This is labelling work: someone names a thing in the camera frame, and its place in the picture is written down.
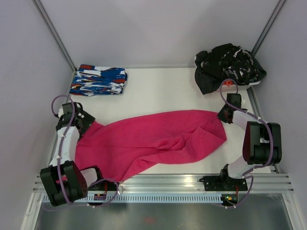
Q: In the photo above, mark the white basket with orange item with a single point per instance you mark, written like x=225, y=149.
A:
x=230, y=86

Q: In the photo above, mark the black patterned clothes pile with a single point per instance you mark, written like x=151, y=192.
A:
x=226, y=62

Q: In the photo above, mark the right frame post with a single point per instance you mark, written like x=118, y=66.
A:
x=268, y=26

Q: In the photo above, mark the frame post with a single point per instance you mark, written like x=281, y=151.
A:
x=50, y=26
x=268, y=26

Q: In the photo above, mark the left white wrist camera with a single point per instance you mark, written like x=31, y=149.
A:
x=65, y=110

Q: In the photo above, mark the left frame post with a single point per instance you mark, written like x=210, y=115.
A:
x=50, y=26

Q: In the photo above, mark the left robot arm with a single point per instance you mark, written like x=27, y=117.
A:
x=63, y=181

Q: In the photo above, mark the pink trousers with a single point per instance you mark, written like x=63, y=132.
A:
x=128, y=147

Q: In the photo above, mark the folded blue patterned trousers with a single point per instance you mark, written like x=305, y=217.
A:
x=90, y=80

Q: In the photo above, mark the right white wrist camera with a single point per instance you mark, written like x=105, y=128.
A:
x=234, y=99

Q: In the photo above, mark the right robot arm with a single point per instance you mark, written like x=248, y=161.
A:
x=262, y=145

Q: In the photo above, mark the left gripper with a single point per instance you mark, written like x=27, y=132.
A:
x=87, y=120

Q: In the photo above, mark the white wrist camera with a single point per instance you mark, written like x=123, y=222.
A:
x=65, y=110
x=234, y=99

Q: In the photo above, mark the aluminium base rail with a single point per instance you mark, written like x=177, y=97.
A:
x=190, y=183

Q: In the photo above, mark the slotted cable duct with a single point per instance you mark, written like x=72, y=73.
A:
x=159, y=198

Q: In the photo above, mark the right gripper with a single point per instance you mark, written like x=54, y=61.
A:
x=220, y=116

